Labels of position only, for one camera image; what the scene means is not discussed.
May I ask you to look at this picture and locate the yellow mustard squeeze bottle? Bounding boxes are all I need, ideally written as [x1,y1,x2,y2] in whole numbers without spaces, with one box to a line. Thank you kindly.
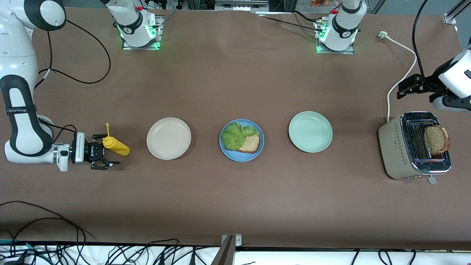
[102,123,130,156]

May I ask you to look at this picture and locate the brown bread slice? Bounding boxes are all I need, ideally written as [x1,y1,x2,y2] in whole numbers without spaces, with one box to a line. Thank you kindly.
[235,134,261,154]
[424,125,451,155]

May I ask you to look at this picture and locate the green lettuce leaf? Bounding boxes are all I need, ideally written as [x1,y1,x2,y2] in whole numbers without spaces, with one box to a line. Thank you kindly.
[221,123,261,151]

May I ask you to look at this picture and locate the blue round plate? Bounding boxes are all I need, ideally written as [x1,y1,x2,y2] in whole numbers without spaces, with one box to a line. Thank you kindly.
[219,119,264,162]

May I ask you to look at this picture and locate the beige round plate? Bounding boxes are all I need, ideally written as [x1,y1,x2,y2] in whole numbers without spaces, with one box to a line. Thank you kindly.
[146,117,192,160]

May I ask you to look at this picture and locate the pale green round plate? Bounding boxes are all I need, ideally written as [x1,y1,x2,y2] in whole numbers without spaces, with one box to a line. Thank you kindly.
[288,111,333,153]

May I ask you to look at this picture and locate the beige chrome toaster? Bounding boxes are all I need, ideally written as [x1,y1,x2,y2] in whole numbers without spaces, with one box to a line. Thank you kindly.
[378,112,452,184]

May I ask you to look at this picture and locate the grey electronics box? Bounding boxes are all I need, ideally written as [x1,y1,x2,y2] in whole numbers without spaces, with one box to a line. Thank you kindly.
[215,0,270,11]

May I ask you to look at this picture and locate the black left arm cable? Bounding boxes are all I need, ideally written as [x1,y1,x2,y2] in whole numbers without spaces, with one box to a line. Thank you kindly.
[412,0,451,89]

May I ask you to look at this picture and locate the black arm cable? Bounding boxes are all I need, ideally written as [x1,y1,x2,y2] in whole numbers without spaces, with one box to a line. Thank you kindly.
[35,19,111,145]
[412,0,451,89]

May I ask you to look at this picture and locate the white toaster power cable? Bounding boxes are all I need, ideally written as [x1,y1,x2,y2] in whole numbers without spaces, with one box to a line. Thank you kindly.
[378,31,418,123]

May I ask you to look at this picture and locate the silver aluminium frame profile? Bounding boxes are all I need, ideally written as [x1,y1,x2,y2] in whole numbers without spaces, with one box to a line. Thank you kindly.
[443,0,471,25]

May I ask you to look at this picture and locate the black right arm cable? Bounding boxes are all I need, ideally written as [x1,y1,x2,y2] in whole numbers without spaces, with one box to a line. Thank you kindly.
[35,19,111,145]

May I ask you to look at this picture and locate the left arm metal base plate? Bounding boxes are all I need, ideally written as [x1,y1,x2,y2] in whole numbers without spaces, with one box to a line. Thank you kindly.
[316,20,355,55]

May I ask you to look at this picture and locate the black looping cable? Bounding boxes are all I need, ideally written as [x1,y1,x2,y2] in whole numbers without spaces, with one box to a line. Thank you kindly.
[0,201,94,254]

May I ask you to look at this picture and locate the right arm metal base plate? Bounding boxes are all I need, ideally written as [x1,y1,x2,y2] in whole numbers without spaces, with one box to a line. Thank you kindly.
[122,15,162,50]

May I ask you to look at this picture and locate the black base connector cable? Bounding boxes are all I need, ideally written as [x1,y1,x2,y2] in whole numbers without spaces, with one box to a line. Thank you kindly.
[254,10,326,33]

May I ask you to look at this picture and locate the dark aluminium frame profile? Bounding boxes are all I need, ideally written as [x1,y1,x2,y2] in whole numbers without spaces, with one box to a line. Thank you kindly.
[210,236,236,265]

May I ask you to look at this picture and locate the small metal corner bracket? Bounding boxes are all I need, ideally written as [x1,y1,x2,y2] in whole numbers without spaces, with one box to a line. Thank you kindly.
[221,234,242,246]

